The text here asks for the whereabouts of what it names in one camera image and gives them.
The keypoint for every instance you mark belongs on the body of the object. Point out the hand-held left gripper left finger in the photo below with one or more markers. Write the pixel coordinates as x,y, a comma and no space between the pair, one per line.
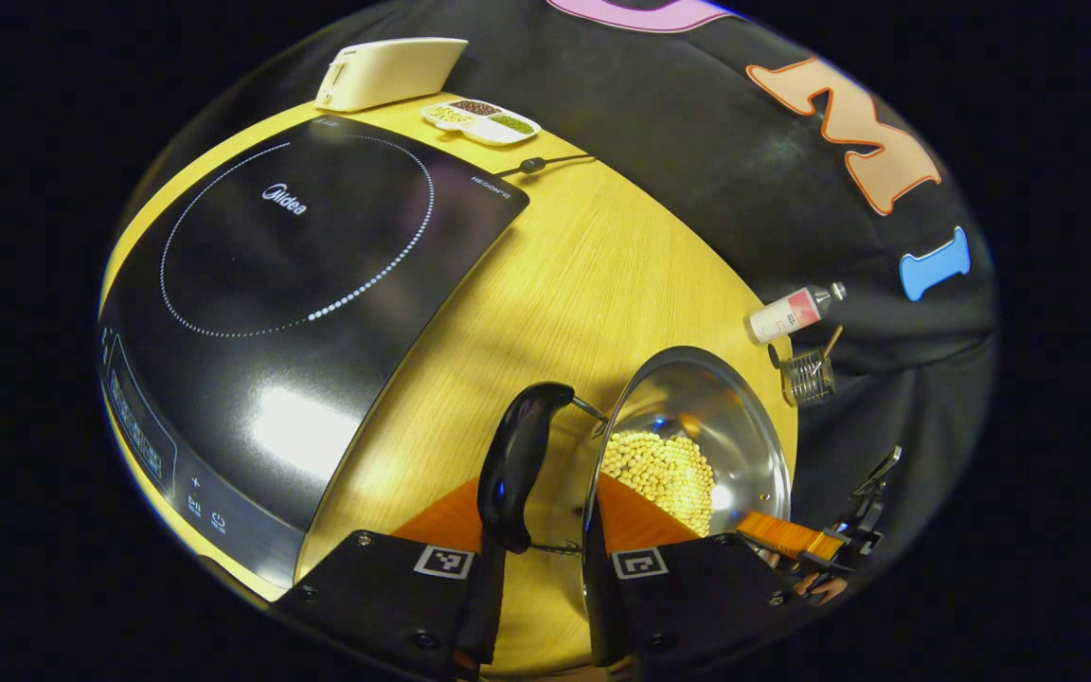
384,597

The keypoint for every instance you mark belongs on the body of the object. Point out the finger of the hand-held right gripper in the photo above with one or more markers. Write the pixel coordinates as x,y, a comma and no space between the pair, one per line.
787,536

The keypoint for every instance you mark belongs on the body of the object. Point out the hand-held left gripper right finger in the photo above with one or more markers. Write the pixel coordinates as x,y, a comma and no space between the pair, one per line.
697,597

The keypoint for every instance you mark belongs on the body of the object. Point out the black induction cooktop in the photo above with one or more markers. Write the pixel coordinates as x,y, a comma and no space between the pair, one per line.
299,284

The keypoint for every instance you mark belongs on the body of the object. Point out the pile of yellow soybeans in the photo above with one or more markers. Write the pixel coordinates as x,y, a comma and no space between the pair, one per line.
664,474

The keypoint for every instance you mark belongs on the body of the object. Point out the clear glass cup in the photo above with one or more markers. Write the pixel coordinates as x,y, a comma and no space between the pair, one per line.
808,379

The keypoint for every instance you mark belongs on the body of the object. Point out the small black bottle cap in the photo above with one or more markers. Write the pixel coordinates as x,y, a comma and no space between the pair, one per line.
774,356

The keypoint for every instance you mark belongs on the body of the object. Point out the thin wooden stick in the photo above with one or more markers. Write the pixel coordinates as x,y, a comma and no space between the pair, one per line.
831,341

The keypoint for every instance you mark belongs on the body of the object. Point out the small pink label bottle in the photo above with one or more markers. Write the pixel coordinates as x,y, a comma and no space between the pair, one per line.
787,314

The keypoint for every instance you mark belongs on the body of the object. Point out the black backdrop cloth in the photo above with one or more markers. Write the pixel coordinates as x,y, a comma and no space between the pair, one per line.
697,189

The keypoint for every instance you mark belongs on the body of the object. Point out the white divided bean dish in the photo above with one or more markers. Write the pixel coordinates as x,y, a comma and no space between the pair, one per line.
479,121

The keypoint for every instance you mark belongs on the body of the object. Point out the white toaster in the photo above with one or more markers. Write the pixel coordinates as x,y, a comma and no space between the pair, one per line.
384,74

